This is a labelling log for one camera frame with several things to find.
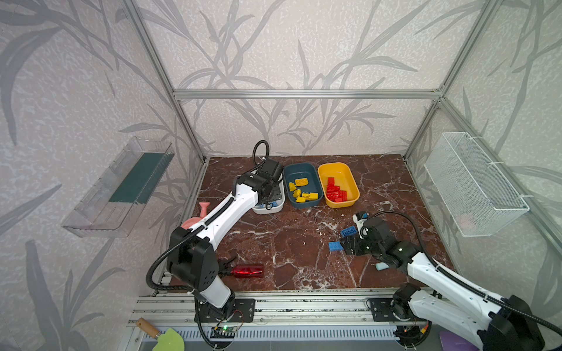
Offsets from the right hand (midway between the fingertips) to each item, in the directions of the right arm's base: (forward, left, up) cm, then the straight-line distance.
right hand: (348, 233), depth 84 cm
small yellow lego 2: (+22, +16, -5) cm, 28 cm away
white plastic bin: (+13, +30, -2) cm, 32 cm away
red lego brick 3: (+21, -1, -5) cm, 21 cm away
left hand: (+14, +29, +11) cm, 34 cm away
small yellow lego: (+27, +22, -6) cm, 36 cm away
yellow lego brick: (+22, +20, -5) cm, 30 cm away
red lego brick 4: (+21, +4, -6) cm, 22 cm away
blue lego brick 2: (+4, -2, -6) cm, 7 cm away
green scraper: (-33, +60, -6) cm, 69 cm away
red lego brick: (+30, +3, -7) cm, 31 cm away
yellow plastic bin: (+28, -1, -7) cm, 29 cm away
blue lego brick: (-3, +5, -6) cm, 8 cm away
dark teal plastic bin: (+39, +17, -7) cm, 43 cm away
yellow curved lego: (+30, +18, -6) cm, 36 cm away
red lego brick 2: (+25, +2, -6) cm, 26 cm away
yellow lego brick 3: (+21, +13, -5) cm, 25 cm away
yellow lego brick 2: (+19, +18, -5) cm, 26 cm away
